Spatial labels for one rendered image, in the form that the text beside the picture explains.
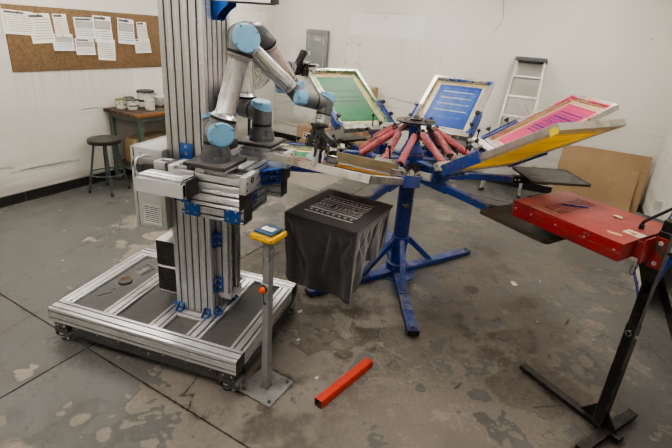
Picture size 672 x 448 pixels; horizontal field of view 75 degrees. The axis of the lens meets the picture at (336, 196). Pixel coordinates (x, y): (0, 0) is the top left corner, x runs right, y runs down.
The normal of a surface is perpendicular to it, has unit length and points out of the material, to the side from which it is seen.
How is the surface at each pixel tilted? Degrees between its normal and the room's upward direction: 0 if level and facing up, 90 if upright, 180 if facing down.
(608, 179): 78
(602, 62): 90
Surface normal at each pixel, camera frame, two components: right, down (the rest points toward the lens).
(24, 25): 0.87, 0.18
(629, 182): -0.47, 0.07
